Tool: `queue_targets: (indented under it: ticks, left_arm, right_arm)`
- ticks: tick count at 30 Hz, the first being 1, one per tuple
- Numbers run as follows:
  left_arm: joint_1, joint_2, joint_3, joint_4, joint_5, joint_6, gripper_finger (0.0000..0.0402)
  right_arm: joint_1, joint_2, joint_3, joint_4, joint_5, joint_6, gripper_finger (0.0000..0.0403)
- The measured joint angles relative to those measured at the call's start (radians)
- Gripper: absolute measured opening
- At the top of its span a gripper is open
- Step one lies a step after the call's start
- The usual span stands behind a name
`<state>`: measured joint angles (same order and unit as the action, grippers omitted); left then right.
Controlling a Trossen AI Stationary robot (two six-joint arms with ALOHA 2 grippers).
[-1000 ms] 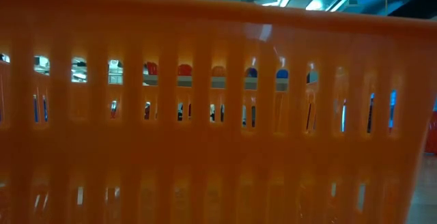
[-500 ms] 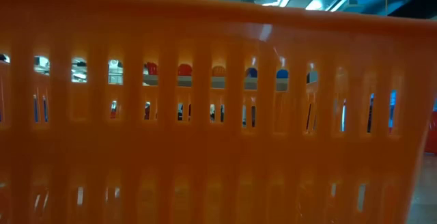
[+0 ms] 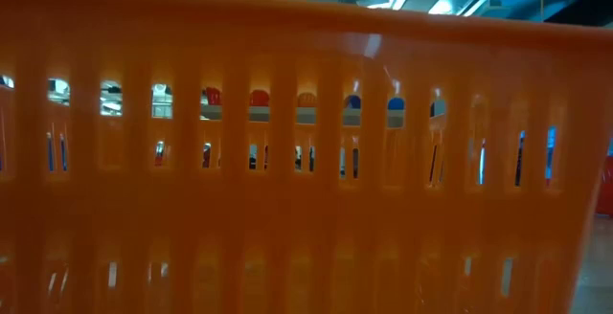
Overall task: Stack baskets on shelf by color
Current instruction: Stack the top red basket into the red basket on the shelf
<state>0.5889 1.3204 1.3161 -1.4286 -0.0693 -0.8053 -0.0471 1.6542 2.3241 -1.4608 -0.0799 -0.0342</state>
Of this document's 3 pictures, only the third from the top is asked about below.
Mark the orange plastic slotted basket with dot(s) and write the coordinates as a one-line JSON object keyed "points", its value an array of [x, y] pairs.
{"points": [[307, 100], [306, 218]]}

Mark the blue plastic slotted basket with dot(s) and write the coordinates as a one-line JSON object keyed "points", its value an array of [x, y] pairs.
{"points": [[50, 153], [396, 104]]}

